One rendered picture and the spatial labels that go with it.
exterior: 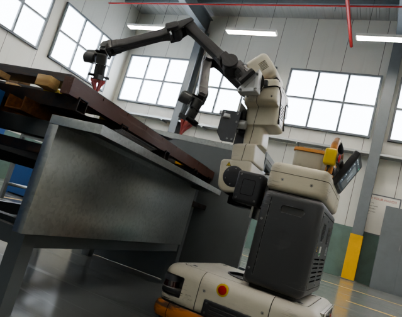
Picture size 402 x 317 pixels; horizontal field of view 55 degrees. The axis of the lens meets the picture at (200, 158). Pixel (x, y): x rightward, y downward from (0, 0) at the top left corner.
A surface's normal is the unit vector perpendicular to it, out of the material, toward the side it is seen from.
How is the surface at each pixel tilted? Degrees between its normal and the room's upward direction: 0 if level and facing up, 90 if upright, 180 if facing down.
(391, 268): 90
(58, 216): 90
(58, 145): 90
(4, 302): 90
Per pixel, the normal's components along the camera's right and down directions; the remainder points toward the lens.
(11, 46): 0.88, 0.18
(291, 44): -0.39, -0.25
